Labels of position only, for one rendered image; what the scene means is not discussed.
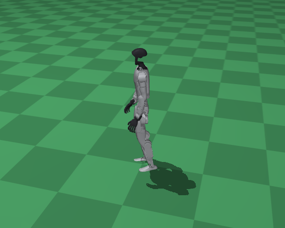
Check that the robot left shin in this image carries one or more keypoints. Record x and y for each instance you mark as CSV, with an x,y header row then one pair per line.
x,y
147,151

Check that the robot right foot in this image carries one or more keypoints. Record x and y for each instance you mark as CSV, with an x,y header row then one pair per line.
x,y
140,159

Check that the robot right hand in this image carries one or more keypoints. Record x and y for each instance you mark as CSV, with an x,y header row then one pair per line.
x,y
127,108

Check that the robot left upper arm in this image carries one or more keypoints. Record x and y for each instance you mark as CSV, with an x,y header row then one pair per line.
x,y
142,79

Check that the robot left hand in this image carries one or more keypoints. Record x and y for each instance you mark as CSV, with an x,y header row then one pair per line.
x,y
133,123

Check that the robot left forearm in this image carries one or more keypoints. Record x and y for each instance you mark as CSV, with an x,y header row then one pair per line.
x,y
141,105

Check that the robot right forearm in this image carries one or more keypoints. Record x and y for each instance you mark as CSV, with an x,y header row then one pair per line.
x,y
135,97

